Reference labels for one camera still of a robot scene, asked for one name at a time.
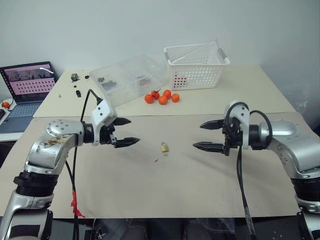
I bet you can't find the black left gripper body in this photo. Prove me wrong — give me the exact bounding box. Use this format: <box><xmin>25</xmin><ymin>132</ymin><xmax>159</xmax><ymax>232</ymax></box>
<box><xmin>99</xmin><ymin>121</ymin><xmax>118</xmax><ymax>147</ymax></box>

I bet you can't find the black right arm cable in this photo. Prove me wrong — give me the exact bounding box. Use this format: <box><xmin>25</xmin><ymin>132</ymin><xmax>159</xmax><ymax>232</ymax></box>
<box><xmin>224</xmin><ymin>101</ymin><xmax>274</xmax><ymax>240</ymax></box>

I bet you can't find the white perforated plastic basket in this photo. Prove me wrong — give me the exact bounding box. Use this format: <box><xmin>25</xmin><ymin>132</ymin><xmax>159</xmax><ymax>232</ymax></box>
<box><xmin>163</xmin><ymin>39</ymin><xmax>230</xmax><ymax>91</ymax></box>

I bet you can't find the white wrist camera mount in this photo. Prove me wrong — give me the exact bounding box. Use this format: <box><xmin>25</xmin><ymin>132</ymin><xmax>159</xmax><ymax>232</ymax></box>
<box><xmin>223</xmin><ymin>100</ymin><xmax>251</xmax><ymax>150</ymax></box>
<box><xmin>91</xmin><ymin>99</ymin><xmax>118</xmax><ymax>147</ymax></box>

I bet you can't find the red item inside basket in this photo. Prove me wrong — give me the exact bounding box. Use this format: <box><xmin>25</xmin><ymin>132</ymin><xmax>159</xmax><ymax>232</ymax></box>
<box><xmin>173</xmin><ymin>73</ymin><xmax>187</xmax><ymax>89</ymax></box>

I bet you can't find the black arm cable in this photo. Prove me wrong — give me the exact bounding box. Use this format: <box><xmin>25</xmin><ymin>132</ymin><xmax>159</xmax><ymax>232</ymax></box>
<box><xmin>224</xmin><ymin>101</ymin><xmax>274</xmax><ymax>240</ymax></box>
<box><xmin>65</xmin><ymin>88</ymin><xmax>104</xmax><ymax>240</ymax></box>

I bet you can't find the black parts pile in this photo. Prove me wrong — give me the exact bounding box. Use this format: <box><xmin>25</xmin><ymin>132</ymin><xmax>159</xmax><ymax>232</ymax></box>
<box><xmin>98</xmin><ymin>76</ymin><xmax>118</xmax><ymax>90</ymax></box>

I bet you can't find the red tape strip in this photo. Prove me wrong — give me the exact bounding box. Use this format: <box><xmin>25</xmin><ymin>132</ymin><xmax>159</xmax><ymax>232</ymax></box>
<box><xmin>70</xmin><ymin>190</ymin><xmax>86</xmax><ymax>218</ymax></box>

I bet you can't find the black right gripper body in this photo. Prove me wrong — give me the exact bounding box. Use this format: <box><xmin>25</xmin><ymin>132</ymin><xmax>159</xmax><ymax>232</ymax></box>
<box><xmin>222</xmin><ymin>116</ymin><xmax>243</xmax><ymax>157</ymax></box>

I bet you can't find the beige table mat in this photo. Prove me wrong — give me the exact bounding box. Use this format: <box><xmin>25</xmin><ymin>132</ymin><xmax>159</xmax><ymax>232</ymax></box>
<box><xmin>0</xmin><ymin>111</ymin><xmax>320</xmax><ymax>220</ymax></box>

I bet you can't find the cream table mat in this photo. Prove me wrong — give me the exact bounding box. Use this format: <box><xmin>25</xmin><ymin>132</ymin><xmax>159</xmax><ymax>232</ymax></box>
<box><xmin>32</xmin><ymin>63</ymin><xmax>297</xmax><ymax>118</ymax></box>

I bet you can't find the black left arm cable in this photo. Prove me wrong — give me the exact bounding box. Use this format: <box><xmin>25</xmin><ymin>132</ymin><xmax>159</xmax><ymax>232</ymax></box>
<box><xmin>65</xmin><ymin>88</ymin><xmax>104</xmax><ymax>240</ymax></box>

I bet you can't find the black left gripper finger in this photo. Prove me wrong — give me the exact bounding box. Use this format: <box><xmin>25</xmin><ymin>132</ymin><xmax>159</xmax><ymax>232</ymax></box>
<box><xmin>114</xmin><ymin>117</ymin><xmax>132</xmax><ymax>127</ymax></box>
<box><xmin>113</xmin><ymin>136</ymin><xmax>141</xmax><ymax>149</ymax></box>

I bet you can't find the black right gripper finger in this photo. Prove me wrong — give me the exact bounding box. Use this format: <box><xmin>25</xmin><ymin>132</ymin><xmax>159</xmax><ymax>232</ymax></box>
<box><xmin>199</xmin><ymin>119</ymin><xmax>225</xmax><ymax>131</ymax></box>
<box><xmin>192</xmin><ymin>141</ymin><xmax>226</xmax><ymax>154</ymax></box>

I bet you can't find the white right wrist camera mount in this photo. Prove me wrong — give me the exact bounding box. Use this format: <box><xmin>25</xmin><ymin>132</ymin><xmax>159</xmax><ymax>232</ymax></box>
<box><xmin>223</xmin><ymin>100</ymin><xmax>251</xmax><ymax>150</ymax></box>

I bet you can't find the clear plastic storage box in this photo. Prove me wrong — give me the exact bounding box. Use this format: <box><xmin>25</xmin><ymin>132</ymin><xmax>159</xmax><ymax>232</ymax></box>
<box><xmin>89</xmin><ymin>54</ymin><xmax>167</xmax><ymax>109</ymax></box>

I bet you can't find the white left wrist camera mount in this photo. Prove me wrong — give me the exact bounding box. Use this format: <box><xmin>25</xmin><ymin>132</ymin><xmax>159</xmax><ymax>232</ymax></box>
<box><xmin>91</xmin><ymin>99</ymin><xmax>118</xmax><ymax>147</ymax></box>

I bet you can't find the open laptop with pink screen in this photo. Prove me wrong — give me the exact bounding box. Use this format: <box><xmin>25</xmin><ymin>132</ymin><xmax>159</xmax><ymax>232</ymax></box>
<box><xmin>0</xmin><ymin>61</ymin><xmax>59</xmax><ymax>118</ymax></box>

